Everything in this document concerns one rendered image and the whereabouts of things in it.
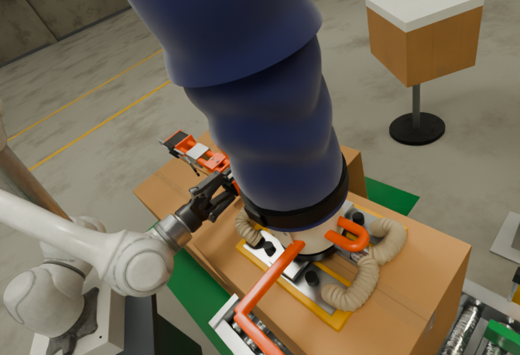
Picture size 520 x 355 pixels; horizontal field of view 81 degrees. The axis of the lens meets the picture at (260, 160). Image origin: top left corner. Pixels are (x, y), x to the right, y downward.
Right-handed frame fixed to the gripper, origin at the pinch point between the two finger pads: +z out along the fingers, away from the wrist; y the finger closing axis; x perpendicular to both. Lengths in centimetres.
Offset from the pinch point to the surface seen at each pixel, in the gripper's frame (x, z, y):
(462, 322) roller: 56, 23, 63
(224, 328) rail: -6, -31, 60
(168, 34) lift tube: 28, -12, -48
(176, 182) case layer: -109, 4, 65
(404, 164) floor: -17, 129, 117
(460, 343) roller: 58, 16, 63
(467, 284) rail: 53, 34, 59
